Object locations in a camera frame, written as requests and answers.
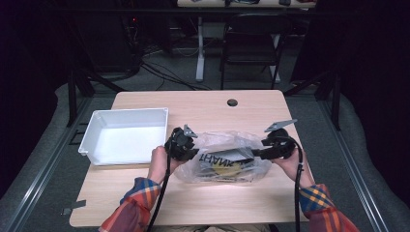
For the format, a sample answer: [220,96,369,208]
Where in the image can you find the white desk leg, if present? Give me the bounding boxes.
[195,15,207,83]

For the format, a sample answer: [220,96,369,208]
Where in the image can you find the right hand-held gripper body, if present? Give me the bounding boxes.
[260,118,299,160]

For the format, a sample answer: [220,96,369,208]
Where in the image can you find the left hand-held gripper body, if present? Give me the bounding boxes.
[163,124,199,161]

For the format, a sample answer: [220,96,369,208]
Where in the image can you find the black floor cables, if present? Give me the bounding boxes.
[138,47,213,92]

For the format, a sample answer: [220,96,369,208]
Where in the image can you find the aluminium floor rail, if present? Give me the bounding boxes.
[316,99,392,232]
[0,96,95,232]

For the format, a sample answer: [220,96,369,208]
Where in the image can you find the clear smiley plastic bag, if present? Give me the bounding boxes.
[173,130,274,185]

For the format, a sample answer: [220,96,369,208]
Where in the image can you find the grey tape strip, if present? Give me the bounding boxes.
[60,199,87,217]

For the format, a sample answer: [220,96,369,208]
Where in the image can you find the dark grey packet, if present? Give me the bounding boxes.
[207,146,256,163]

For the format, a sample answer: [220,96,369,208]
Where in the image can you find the person's right hand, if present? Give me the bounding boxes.
[271,147,316,189]

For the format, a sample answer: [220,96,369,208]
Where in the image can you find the left hand-held gripper black cable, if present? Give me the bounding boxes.
[146,140,174,232]

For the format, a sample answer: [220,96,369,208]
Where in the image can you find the hand-held gripper black cable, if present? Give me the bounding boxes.
[273,134,306,232]
[146,140,174,232]

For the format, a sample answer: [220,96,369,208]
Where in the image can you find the right hand-held gripper black cable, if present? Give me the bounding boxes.
[273,134,306,232]

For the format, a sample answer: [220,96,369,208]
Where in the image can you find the white plastic bin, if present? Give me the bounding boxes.
[77,107,169,167]

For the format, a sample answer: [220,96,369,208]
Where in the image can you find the black folding chair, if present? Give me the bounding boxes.
[220,13,293,92]

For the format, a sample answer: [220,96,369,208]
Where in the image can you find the person's left hand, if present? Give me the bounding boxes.
[147,145,182,186]

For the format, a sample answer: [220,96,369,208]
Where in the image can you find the black metal stand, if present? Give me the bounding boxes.
[65,66,126,129]
[284,68,342,131]

